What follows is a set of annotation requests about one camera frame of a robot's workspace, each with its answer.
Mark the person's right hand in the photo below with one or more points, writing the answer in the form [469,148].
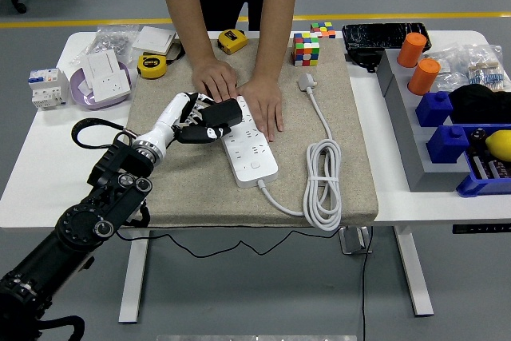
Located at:
[215,81]

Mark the white circuit breaker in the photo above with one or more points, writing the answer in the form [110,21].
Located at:
[48,87]

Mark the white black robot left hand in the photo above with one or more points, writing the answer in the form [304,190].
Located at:
[169,113]

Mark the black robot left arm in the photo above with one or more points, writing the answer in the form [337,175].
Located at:
[112,181]

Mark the person's left forearm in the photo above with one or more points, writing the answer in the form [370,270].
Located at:
[279,17]

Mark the small colourful puzzle cube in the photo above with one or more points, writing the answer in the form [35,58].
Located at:
[322,30]

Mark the white table leg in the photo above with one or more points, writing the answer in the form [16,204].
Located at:
[133,277]
[413,273]

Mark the square yellow tape measure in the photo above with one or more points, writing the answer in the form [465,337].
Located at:
[232,40]

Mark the grey stepped stand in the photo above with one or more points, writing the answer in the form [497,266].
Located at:
[403,117]

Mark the grey-brown mat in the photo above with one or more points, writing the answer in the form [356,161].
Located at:
[199,197]

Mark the white flat switch box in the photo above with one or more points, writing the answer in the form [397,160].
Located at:
[153,39]

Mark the black plastic tray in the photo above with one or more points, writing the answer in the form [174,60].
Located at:
[379,35]

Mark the metal bracket under table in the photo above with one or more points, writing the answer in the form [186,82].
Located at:
[353,241]

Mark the orange cylinder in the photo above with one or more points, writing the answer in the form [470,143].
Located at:
[423,77]
[411,51]

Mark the clear bag of small parts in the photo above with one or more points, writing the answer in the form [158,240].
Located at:
[445,63]

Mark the black cloth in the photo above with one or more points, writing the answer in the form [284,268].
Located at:
[479,103]

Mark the black table control panel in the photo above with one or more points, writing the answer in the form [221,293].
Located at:
[481,228]

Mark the person's right forearm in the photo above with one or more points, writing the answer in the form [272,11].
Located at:
[185,5]

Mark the round yellow tape measure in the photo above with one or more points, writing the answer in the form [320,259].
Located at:
[151,65]

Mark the purple bowl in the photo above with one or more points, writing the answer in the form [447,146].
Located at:
[80,97]

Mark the white wall switch panel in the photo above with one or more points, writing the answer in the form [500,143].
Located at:
[101,63]

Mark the clear bag of resistors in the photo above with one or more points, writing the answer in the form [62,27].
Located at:
[485,67]

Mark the clear bag of screws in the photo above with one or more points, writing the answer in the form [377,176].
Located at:
[108,39]

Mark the white wall socket panel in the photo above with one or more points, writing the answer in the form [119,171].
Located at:
[112,86]

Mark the person's left hand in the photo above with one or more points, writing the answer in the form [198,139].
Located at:
[265,105]

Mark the blue plastic bin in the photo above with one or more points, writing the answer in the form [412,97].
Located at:
[471,186]

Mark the large colourful puzzle cube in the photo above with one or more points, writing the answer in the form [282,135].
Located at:
[305,49]

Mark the yellow lemon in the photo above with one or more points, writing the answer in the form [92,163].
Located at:
[499,145]

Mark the blue block with knob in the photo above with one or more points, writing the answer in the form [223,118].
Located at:
[433,109]
[447,145]

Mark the small black device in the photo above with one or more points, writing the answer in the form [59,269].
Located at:
[363,58]

